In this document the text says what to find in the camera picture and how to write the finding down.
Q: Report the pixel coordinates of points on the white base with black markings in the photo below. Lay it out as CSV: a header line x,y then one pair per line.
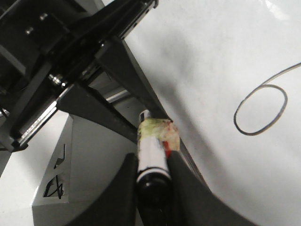
x,y
85,159

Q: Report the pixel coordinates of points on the white black whiteboard marker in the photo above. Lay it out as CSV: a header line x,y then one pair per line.
x,y
157,138

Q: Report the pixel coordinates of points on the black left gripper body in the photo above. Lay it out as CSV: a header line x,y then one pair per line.
x,y
45,47

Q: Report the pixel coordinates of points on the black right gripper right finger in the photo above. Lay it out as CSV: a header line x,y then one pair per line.
x,y
194,204

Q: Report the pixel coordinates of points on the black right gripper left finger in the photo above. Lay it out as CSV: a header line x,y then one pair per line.
x,y
116,206

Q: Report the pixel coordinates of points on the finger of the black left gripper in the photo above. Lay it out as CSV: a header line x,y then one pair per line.
x,y
118,61
85,102

